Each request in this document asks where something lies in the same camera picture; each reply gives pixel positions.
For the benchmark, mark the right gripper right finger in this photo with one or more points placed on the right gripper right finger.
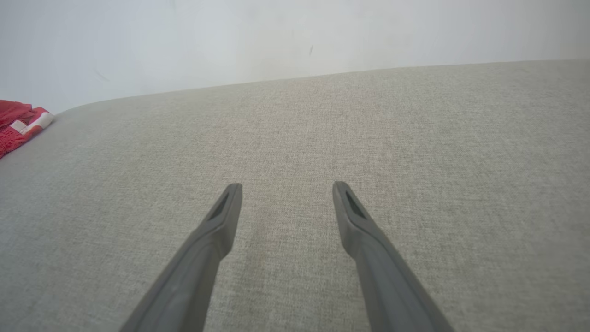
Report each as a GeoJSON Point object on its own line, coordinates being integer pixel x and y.
{"type": "Point", "coordinates": [387, 286]}

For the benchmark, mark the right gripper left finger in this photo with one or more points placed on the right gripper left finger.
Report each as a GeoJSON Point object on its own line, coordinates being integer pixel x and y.
{"type": "Point", "coordinates": [193, 276]}

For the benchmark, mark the red basketball shorts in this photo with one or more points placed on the red basketball shorts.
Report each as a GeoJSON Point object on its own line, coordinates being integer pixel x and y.
{"type": "Point", "coordinates": [9, 138]}

